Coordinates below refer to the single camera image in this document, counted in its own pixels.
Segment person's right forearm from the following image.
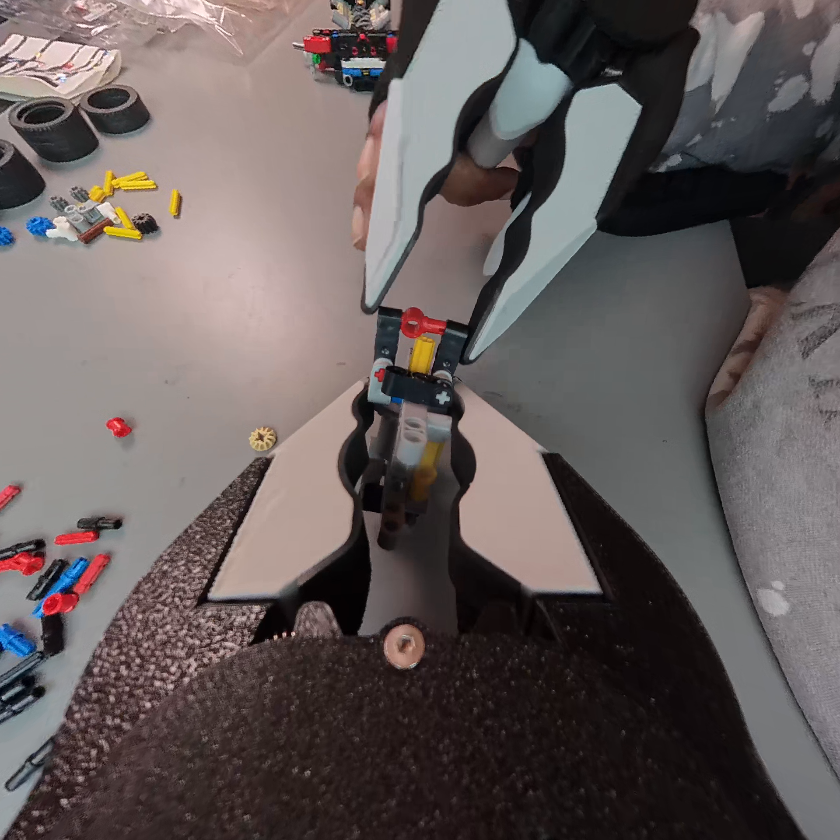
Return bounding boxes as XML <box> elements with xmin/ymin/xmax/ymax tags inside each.
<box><xmin>646</xmin><ymin>0</ymin><xmax>840</xmax><ymax>175</ymax></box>

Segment white printed sticker sheet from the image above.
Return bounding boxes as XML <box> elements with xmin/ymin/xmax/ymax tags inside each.
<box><xmin>0</xmin><ymin>33</ymin><xmax>122</xmax><ymax>99</ymax></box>

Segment pile of toy pins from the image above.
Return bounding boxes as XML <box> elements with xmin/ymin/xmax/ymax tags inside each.
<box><xmin>0</xmin><ymin>484</ymin><xmax>126</xmax><ymax>723</ymax></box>

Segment dark cloth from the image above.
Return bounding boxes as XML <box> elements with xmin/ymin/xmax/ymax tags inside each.
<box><xmin>600</xmin><ymin>167</ymin><xmax>840</xmax><ymax>290</ymax></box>

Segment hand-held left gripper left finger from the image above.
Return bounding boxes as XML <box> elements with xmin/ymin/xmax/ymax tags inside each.
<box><xmin>197</xmin><ymin>379</ymin><xmax>370</xmax><ymax>632</ymax></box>

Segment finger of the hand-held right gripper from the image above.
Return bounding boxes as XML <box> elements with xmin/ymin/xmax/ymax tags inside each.
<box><xmin>361</xmin><ymin>0</ymin><xmax>521</xmax><ymax>312</ymax></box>
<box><xmin>461</xmin><ymin>89</ymin><xmax>643</xmax><ymax>363</ymax></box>

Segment grey toy brick piece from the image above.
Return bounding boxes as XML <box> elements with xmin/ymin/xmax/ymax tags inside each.
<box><xmin>69</xmin><ymin>200</ymin><xmax>116</xmax><ymax>231</ymax></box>

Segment grey toy axle pin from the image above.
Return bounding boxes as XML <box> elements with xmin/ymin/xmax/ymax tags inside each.
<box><xmin>5</xmin><ymin>735</ymin><xmax>56</xmax><ymax>791</ymax></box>

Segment small toy brick assembly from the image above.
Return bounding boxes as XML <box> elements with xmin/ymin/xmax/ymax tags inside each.
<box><xmin>365</xmin><ymin>305</ymin><xmax>471</xmax><ymax>551</ymax></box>

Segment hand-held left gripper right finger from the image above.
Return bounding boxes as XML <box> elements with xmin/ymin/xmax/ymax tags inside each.
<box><xmin>448</xmin><ymin>382</ymin><xmax>606</xmax><ymax>634</ymax></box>

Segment person's grey printed trousers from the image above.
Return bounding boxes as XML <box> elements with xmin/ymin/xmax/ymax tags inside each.
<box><xmin>705</xmin><ymin>246</ymin><xmax>840</xmax><ymax>762</ymax></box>

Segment person's right hand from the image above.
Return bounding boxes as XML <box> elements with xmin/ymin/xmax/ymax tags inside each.
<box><xmin>351</xmin><ymin>98</ymin><xmax>521</xmax><ymax>253</ymax></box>

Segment clear plastic bag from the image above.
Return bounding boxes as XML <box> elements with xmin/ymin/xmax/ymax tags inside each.
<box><xmin>0</xmin><ymin>0</ymin><xmax>329</xmax><ymax>63</ymax></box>

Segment toy brick vehicle chassis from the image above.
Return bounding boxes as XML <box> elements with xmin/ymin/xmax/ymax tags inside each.
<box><xmin>293</xmin><ymin>0</ymin><xmax>401</xmax><ymax>89</ymax></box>

